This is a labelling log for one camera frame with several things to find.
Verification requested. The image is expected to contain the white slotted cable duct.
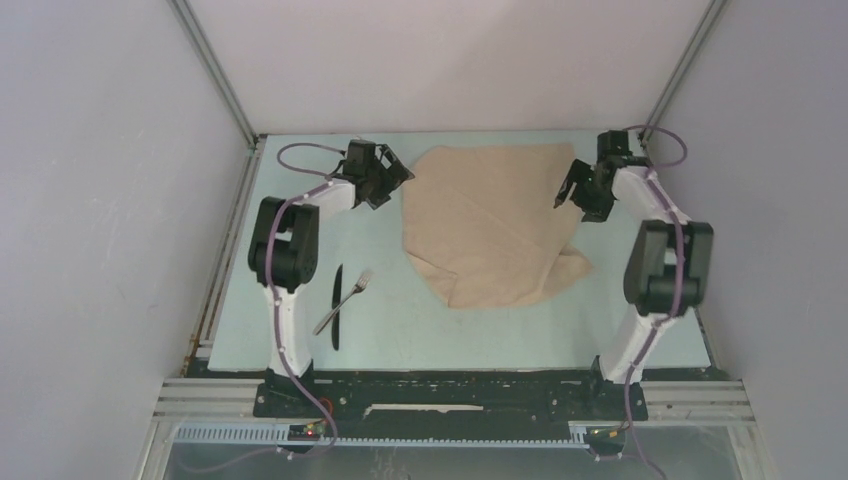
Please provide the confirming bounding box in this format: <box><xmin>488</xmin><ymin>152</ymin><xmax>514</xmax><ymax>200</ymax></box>
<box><xmin>172</xmin><ymin>422</ymin><xmax>589</xmax><ymax>449</ymax></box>

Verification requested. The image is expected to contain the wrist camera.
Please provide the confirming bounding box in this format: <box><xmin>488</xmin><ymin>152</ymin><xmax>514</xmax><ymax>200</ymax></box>
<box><xmin>342</xmin><ymin>139</ymin><xmax>376</xmax><ymax>176</ymax></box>
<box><xmin>596</xmin><ymin>130</ymin><xmax>632</xmax><ymax>162</ymax></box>

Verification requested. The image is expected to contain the aluminium frame rail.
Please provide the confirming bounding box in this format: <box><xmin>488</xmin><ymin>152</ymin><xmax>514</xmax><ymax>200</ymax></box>
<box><xmin>153</xmin><ymin>378</ymin><xmax>756</xmax><ymax>427</ymax></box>

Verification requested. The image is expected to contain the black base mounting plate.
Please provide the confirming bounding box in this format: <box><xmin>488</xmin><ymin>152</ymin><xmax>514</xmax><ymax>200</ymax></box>
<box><xmin>253</xmin><ymin>370</ymin><xmax>647</xmax><ymax>440</ymax></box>

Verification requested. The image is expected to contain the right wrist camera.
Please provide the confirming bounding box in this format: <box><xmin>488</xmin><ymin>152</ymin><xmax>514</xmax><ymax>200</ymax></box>
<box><xmin>596</xmin><ymin>130</ymin><xmax>632</xmax><ymax>162</ymax></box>

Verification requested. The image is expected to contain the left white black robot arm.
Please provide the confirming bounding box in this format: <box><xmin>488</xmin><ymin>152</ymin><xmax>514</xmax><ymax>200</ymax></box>
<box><xmin>247</xmin><ymin>139</ymin><xmax>415</xmax><ymax>417</ymax></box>

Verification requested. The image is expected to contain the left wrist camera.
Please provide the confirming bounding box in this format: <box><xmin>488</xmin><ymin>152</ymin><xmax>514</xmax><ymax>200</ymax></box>
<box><xmin>342</xmin><ymin>139</ymin><xmax>376</xmax><ymax>176</ymax></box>

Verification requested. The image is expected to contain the silver fork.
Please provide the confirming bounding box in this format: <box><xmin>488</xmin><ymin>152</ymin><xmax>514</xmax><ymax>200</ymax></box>
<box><xmin>312</xmin><ymin>270</ymin><xmax>373</xmax><ymax>335</ymax></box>

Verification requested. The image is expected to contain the beige cloth napkin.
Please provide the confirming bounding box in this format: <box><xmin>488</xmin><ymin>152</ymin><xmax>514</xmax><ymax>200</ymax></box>
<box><xmin>401</xmin><ymin>143</ymin><xmax>593</xmax><ymax>310</ymax></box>

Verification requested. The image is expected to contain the black knife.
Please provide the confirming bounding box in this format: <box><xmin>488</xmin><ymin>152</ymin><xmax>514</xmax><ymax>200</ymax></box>
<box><xmin>330</xmin><ymin>264</ymin><xmax>344</xmax><ymax>351</ymax></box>

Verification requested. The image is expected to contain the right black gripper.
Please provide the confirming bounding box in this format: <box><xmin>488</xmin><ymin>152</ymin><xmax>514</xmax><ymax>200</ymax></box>
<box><xmin>556</xmin><ymin>158</ymin><xmax>618</xmax><ymax>224</ymax></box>

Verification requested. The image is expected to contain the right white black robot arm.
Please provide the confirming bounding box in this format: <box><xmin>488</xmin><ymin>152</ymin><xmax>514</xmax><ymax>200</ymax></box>
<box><xmin>554</xmin><ymin>156</ymin><xmax>714</xmax><ymax>418</ymax></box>

